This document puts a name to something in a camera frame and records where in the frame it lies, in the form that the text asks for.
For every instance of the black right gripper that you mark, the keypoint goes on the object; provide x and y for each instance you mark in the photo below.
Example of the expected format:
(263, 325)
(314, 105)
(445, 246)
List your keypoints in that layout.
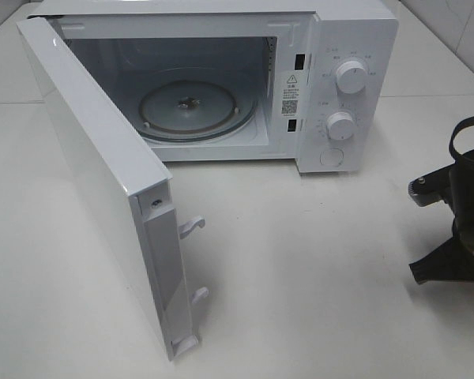
(453, 261)

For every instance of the white round door button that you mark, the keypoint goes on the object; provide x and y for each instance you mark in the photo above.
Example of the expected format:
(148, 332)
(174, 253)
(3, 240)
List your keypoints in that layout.
(332, 157)

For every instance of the white timer knob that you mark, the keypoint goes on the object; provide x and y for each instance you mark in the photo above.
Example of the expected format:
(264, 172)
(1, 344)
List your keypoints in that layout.
(340, 126)

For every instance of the white microwave door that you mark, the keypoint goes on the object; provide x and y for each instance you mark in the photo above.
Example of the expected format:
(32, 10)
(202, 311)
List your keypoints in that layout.
(122, 182)

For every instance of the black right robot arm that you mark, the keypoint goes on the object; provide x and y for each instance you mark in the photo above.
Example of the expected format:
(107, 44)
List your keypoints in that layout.
(462, 188)

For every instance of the upper white power knob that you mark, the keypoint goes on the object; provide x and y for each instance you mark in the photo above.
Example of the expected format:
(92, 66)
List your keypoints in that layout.
(351, 76)

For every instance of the white microwave oven body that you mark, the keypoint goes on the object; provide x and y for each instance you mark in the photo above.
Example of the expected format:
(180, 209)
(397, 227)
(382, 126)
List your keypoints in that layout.
(124, 44)

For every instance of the white warning label sticker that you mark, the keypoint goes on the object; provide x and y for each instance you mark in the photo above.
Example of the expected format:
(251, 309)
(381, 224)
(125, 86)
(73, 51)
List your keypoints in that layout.
(290, 93)

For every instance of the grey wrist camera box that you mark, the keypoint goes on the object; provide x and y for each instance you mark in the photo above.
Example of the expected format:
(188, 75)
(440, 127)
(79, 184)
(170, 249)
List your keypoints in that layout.
(431, 188)

